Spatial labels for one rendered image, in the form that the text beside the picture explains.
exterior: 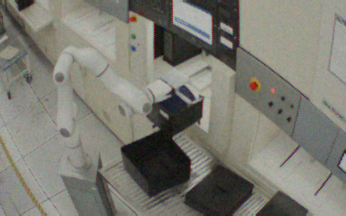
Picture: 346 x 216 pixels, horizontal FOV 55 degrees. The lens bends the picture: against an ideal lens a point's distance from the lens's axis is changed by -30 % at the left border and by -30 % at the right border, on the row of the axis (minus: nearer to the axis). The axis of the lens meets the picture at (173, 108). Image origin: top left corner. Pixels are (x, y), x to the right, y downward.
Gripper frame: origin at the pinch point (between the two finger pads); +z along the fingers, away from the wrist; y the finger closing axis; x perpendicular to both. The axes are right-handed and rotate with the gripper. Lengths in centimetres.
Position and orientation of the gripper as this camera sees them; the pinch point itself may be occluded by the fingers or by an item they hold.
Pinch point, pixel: (174, 81)
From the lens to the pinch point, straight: 230.4
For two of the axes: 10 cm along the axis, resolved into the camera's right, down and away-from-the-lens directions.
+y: 6.5, 5.3, -5.5
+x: 0.0, -7.3, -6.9
